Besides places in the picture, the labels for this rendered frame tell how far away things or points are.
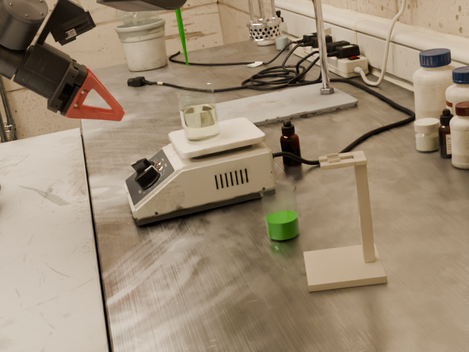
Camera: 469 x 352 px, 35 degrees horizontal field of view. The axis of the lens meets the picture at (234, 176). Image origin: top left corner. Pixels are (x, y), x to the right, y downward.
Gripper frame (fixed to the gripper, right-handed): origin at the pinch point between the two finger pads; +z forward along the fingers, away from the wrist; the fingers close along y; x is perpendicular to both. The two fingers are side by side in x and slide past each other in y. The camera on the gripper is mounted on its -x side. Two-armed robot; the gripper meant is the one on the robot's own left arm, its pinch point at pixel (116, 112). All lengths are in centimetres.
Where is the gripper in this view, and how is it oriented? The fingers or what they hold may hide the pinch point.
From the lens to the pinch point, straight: 108.0
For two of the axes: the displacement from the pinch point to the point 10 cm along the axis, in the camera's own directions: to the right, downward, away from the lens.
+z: 8.3, 4.4, 3.4
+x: -5.0, 8.5, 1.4
